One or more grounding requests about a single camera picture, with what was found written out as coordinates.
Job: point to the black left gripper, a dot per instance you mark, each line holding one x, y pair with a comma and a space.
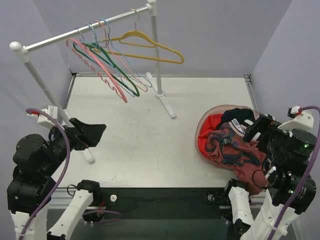
78, 135

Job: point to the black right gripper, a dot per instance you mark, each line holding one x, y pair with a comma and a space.
260, 127

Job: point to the maroon tank top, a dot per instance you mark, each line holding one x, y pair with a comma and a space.
226, 148

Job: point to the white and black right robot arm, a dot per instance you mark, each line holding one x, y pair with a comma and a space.
291, 149

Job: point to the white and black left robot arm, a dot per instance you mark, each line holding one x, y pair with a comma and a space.
40, 167

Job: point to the green velvet hanger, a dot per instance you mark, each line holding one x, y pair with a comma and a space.
114, 68

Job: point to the black garment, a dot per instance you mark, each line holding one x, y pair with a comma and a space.
241, 114

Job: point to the pink laundry basket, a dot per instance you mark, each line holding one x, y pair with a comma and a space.
222, 109

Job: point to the red garment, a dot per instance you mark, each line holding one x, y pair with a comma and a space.
203, 138

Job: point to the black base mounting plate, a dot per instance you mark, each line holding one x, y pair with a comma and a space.
173, 203

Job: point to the white clothes rack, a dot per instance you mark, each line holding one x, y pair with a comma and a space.
75, 40

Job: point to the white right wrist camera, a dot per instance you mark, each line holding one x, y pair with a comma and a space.
300, 119

